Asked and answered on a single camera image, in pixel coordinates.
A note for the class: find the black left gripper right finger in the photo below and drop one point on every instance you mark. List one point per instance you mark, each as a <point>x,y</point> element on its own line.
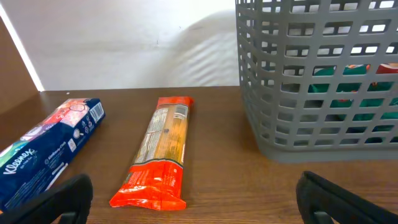
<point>322,201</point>

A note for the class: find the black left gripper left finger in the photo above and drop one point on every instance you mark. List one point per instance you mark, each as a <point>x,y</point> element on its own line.
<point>69,202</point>

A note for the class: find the blue Kleenex tissue pack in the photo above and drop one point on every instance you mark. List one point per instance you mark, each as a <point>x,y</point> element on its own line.
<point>32,164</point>

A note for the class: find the orange spaghetti packet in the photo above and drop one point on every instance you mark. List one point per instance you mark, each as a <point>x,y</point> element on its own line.
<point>154,179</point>

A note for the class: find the grey plastic basket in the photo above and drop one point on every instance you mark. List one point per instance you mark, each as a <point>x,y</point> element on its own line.
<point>319,78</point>

